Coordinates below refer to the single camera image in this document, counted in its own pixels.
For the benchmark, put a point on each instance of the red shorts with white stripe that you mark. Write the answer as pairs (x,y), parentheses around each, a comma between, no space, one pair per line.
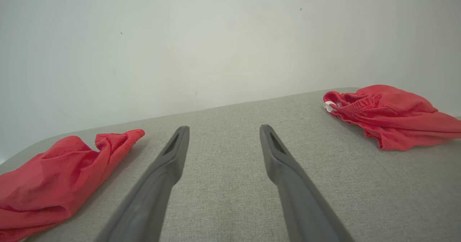
(396,116)

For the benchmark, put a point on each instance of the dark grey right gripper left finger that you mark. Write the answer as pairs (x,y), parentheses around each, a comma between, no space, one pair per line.
(151,195)

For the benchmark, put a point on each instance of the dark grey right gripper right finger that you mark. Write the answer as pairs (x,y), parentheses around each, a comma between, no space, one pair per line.
(299,198)

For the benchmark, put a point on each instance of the red shirt with white sleeves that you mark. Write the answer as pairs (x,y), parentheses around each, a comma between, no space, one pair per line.
(47,184)

